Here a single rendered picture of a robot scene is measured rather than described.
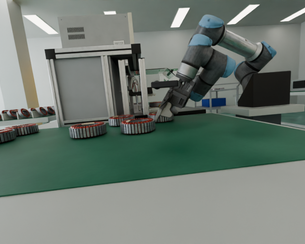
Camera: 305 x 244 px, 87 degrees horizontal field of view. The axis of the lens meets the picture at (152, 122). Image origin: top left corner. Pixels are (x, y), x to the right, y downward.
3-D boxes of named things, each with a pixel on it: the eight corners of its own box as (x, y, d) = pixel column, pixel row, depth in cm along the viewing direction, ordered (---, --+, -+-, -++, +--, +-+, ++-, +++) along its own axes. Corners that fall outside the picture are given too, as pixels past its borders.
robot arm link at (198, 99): (180, 52, 105) (182, 98, 71) (190, 36, 97) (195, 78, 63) (196, 59, 107) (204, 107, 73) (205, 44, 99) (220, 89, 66)
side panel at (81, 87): (116, 121, 83) (108, 56, 79) (115, 122, 80) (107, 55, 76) (61, 126, 81) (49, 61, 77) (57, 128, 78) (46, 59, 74)
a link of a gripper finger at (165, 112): (165, 125, 60) (177, 105, 62) (152, 117, 61) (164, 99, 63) (165, 127, 63) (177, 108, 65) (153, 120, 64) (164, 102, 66)
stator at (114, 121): (138, 121, 73) (138, 114, 73) (129, 126, 63) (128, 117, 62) (116, 122, 76) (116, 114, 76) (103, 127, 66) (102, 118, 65)
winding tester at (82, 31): (136, 67, 132) (133, 40, 129) (135, 52, 89) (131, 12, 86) (88, 70, 129) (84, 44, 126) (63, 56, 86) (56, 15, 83)
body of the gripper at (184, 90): (180, 110, 62) (194, 81, 59) (161, 100, 65) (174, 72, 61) (183, 108, 69) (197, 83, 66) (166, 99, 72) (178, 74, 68)
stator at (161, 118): (175, 118, 73) (175, 110, 73) (169, 122, 63) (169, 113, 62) (153, 119, 77) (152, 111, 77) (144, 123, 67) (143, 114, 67)
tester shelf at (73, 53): (140, 74, 144) (139, 69, 143) (141, 53, 77) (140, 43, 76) (90, 78, 141) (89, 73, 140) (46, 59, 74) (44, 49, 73)
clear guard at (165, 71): (169, 79, 143) (168, 72, 142) (175, 75, 120) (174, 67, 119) (132, 82, 141) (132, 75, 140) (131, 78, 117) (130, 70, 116)
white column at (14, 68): (45, 139, 433) (20, 6, 384) (35, 143, 388) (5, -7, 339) (26, 141, 429) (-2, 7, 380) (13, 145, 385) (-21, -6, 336)
